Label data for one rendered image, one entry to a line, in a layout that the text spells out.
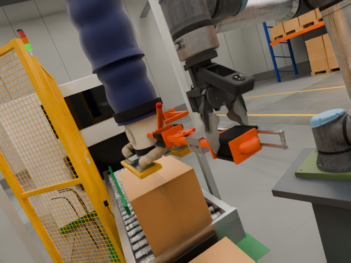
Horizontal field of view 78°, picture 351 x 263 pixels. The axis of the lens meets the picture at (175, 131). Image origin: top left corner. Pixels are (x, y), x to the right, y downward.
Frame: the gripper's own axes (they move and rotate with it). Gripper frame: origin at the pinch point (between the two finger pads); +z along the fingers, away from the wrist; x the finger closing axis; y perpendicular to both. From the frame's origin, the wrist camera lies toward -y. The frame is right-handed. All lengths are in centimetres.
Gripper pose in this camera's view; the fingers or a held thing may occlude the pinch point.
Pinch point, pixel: (233, 141)
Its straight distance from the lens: 51.0
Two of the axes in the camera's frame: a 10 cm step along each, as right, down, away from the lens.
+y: -4.3, -0.4, 9.0
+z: 3.5, 9.2, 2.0
